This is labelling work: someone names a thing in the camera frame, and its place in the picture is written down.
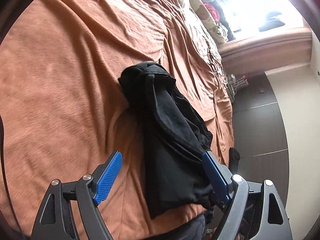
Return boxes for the black pants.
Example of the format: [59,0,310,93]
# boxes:
[118,62,213,219]

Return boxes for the brown bed blanket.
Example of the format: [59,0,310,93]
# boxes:
[1,0,234,239]

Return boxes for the items on floor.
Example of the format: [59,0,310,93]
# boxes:
[225,74,248,103]

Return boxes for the pink window sill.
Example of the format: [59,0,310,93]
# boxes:
[218,27,312,75]

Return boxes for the pile of clothes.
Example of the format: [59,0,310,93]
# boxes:
[201,0,235,42]

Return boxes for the patterned pillow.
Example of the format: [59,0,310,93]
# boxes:
[178,0,228,45]

